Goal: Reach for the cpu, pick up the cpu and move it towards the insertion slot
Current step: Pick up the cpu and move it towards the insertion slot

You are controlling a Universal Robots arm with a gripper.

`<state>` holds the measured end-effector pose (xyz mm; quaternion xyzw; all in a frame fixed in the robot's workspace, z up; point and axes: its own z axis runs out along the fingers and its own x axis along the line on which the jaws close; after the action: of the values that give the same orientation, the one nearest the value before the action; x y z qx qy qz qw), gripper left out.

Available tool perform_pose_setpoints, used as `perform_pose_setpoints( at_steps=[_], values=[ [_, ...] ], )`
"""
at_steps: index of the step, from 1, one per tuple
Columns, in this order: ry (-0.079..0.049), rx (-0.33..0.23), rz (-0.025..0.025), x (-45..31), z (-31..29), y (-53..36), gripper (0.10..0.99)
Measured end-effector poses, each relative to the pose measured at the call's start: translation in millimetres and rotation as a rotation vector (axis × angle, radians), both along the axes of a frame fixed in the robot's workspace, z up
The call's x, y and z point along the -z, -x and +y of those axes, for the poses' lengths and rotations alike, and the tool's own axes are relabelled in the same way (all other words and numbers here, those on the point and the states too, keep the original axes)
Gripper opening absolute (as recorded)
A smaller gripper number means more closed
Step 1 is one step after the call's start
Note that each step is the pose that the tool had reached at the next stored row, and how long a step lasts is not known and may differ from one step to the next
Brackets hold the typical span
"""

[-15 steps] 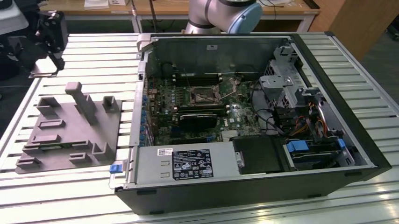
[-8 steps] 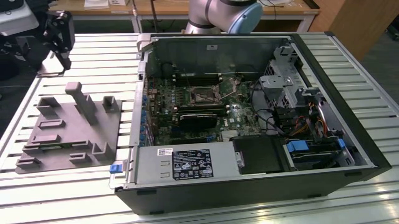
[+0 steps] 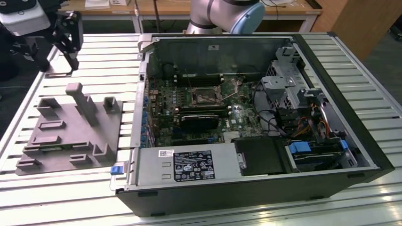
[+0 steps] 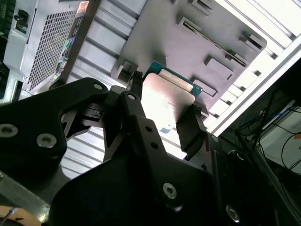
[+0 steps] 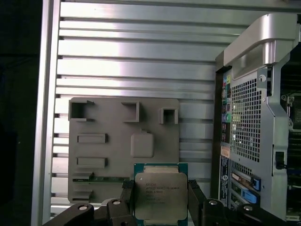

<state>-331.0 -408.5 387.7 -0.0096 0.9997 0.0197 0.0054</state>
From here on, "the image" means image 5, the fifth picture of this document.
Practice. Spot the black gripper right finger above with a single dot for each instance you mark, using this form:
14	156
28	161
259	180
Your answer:
211	214

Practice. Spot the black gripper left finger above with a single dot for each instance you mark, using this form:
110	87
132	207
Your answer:
127	212

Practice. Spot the silver CPU with green edge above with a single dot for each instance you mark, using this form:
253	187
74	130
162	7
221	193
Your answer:
160	190

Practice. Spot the blue expansion slot clip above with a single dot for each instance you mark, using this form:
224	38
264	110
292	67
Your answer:
250	197
256	184

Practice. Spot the green RAM stick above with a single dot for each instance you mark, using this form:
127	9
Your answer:
98	179

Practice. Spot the grey parts rack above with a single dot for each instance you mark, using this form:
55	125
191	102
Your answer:
117	147

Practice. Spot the black open PC case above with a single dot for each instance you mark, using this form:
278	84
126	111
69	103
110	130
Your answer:
247	117

